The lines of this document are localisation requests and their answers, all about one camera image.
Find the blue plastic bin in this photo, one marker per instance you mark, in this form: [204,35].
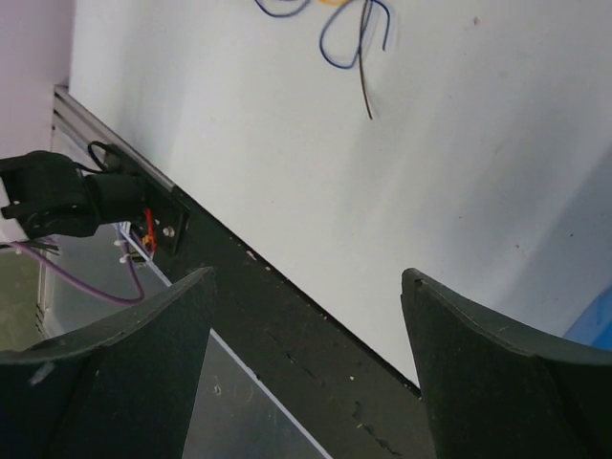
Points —
[593,327]

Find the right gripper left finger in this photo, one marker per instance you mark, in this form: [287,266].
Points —
[121,387]

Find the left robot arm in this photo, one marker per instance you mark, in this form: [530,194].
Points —
[45,193]

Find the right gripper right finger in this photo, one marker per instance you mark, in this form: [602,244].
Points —
[495,387]

